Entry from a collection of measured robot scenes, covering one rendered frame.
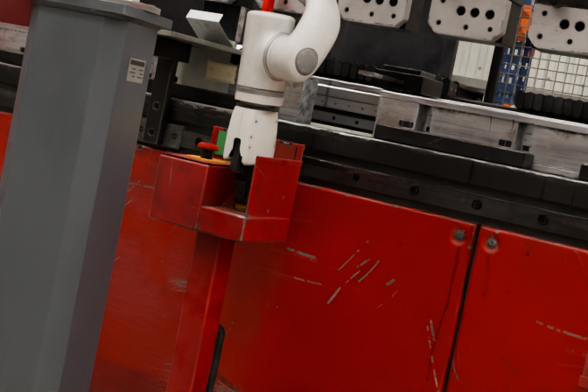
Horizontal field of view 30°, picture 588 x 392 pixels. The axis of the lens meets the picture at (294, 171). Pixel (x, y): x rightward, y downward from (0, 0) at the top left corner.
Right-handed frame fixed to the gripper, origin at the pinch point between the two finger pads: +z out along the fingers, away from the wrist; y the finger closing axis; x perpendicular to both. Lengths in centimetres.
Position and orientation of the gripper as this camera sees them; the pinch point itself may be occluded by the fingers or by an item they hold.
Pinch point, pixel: (244, 192)
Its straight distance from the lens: 193.2
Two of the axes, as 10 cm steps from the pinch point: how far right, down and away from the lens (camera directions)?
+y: -4.9, 0.4, -8.7
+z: -1.5, 9.8, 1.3
